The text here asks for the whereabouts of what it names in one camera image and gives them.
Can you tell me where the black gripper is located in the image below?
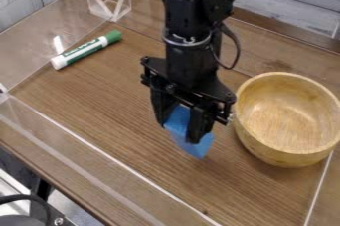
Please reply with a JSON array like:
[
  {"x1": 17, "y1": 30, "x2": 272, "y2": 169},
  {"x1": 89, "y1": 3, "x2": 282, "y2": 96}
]
[{"x1": 141, "y1": 56, "x2": 236, "y2": 144}]

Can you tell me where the clear acrylic tray wall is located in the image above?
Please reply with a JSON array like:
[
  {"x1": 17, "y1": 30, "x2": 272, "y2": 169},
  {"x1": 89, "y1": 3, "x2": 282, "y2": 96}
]
[{"x1": 0, "y1": 0, "x2": 340, "y2": 226}]

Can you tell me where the blue block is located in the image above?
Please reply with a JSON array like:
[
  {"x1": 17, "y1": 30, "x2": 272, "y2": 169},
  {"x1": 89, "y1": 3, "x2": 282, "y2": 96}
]
[{"x1": 164, "y1": 105, "x2": 214, "y2": 159}]

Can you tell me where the green white marker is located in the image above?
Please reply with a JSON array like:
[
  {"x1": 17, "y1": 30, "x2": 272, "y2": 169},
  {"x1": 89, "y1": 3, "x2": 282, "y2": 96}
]
[{"x1": 50, "y1": 30, "x2": 122, "y2": 70}]

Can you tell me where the brown wooden bowl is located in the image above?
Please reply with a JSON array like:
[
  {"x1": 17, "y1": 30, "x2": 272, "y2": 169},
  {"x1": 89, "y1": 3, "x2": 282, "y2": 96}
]
[{"x1": 233, "y1": 72, "x2": 340, "y2": 168}]

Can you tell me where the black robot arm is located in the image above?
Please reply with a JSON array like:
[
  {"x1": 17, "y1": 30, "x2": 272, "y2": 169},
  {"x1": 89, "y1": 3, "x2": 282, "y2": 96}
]
[{"x1": 141, "y1": 0, "x2": 236, "y2": 144}]

